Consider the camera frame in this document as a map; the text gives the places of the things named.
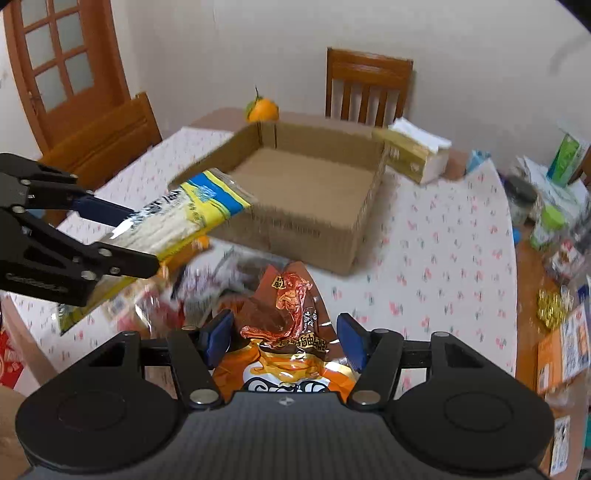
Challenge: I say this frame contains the pink red snack packet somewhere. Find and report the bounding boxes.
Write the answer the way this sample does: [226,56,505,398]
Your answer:
[103,281,184,339]

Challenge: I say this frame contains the small brown pig snack packet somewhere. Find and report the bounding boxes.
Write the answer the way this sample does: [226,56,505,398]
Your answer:
[174,268,222,319]

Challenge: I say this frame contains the brown orange crinkled snack bag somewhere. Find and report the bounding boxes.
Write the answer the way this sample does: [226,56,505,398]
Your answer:
[212,262,356,401]

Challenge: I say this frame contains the dark clear jerky pouch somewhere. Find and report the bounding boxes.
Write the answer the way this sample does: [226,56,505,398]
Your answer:
[211,252,288,293]

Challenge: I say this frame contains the yellow blue fish strip pack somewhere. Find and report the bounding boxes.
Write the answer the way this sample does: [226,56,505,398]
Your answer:
[57,168,257,335]

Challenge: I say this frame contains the orange snack packet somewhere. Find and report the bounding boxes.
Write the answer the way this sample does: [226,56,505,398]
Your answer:
[157,236,211,280]

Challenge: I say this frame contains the black red bull snack packet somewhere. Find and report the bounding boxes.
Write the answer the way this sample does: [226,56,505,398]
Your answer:
[211,294,256,323]

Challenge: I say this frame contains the left wooden chair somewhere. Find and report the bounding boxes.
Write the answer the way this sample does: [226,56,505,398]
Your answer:
[41,92,162,191]

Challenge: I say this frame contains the wooden chair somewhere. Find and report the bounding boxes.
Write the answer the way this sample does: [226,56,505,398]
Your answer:
[325,47,414,127]
[41,92,162,191]

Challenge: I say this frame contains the red gift bags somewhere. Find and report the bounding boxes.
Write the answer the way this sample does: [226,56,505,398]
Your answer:
[0,327,25,389]

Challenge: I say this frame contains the cherry print tablecloth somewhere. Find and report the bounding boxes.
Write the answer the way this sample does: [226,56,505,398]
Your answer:
[2,127,518,378]

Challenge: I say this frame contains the wooden glass door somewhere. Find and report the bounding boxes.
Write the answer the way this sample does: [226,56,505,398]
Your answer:
[3,0,130,153]

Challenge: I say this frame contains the open cardboard box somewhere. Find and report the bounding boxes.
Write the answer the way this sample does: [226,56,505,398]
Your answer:
[171,122,386,275]

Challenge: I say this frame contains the gold foil candies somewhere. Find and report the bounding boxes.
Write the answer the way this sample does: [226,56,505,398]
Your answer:
[537,286,574,331]

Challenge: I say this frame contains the orange white box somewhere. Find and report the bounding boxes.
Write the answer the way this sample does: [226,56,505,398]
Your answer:
[537,304,590,395]

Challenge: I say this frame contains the orange with green leaf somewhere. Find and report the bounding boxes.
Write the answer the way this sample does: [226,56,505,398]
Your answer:
[245,87,280,122]

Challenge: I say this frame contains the gold tissue box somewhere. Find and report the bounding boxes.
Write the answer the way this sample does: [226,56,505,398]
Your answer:
[372,117,452,185]

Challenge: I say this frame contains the dark lid glass jar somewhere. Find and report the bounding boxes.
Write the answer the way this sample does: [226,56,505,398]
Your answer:
[503,175,538,227]

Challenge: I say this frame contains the green lid bottle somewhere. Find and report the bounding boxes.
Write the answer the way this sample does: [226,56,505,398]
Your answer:
[530,204,566,251]

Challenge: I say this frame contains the light blue box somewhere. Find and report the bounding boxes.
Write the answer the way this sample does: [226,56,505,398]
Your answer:
[466,150,491,174]

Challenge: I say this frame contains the pile of papers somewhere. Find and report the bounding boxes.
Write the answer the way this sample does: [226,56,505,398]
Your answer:
[516,156,590,223]

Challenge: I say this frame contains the green white carton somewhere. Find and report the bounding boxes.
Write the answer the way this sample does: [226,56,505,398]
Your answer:
[546,122,590,187]

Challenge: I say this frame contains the far wooden chair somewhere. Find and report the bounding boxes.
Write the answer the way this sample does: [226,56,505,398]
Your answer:
[325,47,414,127]

